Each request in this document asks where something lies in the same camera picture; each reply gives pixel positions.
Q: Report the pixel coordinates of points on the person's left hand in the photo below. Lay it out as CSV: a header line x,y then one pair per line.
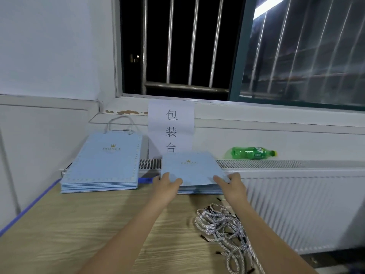
x,y
166,188

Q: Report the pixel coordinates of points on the person's right hand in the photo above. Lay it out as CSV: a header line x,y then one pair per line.
x,y
234,188

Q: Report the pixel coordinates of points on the stack of blue paper bags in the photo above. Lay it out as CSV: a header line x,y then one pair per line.
x,y
199,190

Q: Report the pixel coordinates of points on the stack of finished blue bags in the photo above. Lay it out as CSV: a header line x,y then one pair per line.
x,y
105,157

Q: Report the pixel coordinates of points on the person's right forearm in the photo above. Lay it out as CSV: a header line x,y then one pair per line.
x,y
274,242

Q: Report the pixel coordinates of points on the person's left forearm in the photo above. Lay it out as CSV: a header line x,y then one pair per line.
x,y
125,242

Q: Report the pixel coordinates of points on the green plastic bottle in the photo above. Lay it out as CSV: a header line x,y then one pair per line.
x,y
251,153

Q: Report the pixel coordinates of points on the white paper sign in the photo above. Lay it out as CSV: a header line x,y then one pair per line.
x,y
171,122

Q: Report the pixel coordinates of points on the metal window grille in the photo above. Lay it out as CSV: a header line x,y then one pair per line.
x,y
182,86

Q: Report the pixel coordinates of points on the blue-edged wooden desk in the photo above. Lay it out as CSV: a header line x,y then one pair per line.
x,y
74,236

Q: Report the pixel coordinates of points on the teal framed sliding window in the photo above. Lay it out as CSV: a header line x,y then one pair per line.
x,y
308,48

